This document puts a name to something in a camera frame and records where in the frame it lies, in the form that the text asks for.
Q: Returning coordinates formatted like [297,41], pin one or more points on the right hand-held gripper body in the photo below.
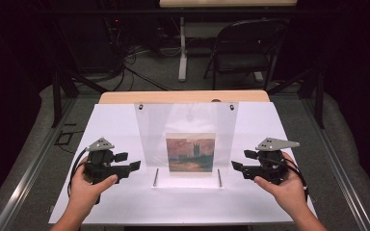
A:
[269,160]

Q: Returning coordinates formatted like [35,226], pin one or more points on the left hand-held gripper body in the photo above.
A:
[101,160]

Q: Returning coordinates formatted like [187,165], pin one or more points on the clear acrylic photo frame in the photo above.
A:
[151,128]

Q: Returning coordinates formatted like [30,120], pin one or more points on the painting print photo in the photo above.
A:
[190,154]

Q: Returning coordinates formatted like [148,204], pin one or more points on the person's right hand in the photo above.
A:
[285,192]

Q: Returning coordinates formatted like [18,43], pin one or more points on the person's left hand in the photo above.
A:
[83,192]

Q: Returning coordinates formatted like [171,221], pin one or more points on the white board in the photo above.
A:
[186,205]

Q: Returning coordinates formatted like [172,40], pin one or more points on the black metal stand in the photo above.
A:
[57,96]
[318,96]

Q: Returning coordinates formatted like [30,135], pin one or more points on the black folding chair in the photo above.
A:
[244,54]

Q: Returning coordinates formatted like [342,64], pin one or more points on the black equipment rack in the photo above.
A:
[115,38]

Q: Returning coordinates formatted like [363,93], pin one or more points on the white table leg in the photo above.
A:
[182,48]

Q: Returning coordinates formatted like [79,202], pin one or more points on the light wooden table top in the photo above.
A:
[228,3]

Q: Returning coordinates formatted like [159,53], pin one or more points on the aluminium floor rail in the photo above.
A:
[337,166]
[29,174]

